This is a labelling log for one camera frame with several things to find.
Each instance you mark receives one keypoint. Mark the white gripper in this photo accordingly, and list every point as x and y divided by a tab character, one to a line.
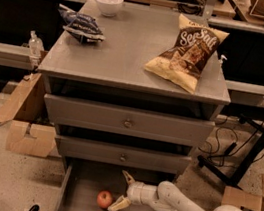
136	192

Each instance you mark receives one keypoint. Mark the red apple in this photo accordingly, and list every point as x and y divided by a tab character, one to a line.
104	199

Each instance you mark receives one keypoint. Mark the grey middle drawer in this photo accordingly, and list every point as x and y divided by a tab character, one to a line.
121	155

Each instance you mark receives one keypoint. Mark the grey open bottom drawer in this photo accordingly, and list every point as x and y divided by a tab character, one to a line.
85	179

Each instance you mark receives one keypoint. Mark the grey drawer cabinet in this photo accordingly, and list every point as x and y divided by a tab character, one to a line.
112	72

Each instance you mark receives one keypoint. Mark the grey top drawer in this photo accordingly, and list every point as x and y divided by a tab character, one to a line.
150	125

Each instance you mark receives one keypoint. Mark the cardboard piece left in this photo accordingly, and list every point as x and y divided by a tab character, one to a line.
25	105

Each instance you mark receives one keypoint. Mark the yellow sea salt chip bag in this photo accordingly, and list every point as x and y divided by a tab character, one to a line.
183	63

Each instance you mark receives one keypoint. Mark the small white pump bottle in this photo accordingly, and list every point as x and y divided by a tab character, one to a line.
222	59

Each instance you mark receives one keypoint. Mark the blue chip bag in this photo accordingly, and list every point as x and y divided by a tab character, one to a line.
81	26

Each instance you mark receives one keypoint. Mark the clear plastic bottle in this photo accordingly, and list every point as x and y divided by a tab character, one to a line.
35	44

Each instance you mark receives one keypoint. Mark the white bowl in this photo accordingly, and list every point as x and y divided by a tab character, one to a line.
109	7

